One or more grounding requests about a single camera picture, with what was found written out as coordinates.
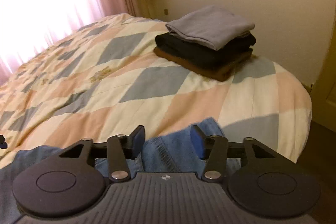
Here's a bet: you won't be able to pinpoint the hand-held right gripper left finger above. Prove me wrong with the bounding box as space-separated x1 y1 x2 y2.
56 124 146 183

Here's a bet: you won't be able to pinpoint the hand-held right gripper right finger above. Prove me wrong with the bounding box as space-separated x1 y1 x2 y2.
191 124 277 183

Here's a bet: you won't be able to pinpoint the blue denim jeans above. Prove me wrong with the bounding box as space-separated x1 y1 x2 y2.
0 116 248 224

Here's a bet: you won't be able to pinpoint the checked quilt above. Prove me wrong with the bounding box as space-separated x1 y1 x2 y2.
0 13 313 170

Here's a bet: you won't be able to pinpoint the brown folded garment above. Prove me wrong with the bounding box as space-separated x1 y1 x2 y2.
154 46 254 82

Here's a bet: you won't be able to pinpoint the black folded garment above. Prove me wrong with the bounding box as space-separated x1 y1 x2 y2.
155 33 257 67

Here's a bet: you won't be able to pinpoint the grey folded garment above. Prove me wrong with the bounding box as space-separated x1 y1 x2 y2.
165 5 256 51

